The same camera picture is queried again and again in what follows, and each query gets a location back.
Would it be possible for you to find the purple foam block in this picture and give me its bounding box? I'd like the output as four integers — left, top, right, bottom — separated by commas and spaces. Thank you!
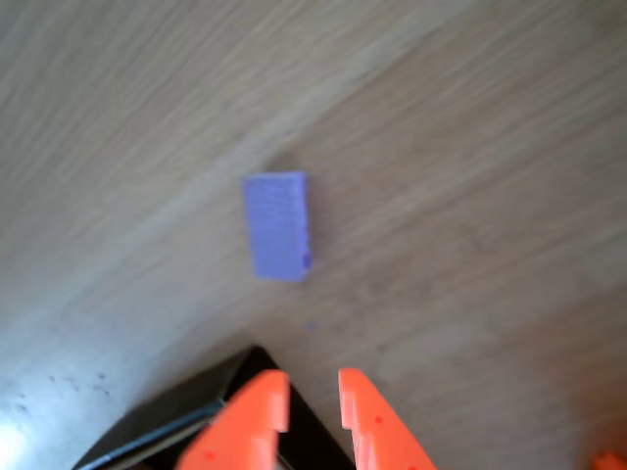
243, 170, 315, 283

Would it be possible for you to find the black cardboard box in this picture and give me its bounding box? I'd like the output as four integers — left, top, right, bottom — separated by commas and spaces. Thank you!
72, 344, 357, 470

